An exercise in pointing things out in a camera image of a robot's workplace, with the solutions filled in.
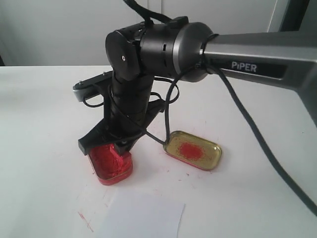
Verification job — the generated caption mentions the white paper sheet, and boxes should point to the white paper sheet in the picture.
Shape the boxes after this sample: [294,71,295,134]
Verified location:
[96,189,185,238]

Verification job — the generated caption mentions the gold tin lid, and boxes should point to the gold tin lid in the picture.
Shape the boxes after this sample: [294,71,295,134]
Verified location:
[163,130,222,171]

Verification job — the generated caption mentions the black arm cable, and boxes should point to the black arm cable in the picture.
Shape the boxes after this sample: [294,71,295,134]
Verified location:
[83,0,317,214]

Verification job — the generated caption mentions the white cabinet doors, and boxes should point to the white cabinet doors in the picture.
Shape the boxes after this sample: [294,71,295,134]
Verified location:
[0,0,288,66]

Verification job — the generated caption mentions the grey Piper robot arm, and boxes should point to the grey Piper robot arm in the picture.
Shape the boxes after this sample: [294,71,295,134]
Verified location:
[73,17,317,154]

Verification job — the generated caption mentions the red plastic stamp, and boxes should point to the red plastic stamp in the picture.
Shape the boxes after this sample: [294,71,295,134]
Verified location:
[110,145,131,173]

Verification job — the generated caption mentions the dark door frame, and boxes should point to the dark door frame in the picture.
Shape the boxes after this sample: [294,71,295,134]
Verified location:
[267,0,317,34]

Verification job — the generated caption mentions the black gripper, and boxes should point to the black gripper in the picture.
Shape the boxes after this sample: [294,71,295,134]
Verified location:
[78,71,163,155]

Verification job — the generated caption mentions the red ink tin box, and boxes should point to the red ink tin box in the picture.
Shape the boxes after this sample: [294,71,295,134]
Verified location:
[88,144,133,185]

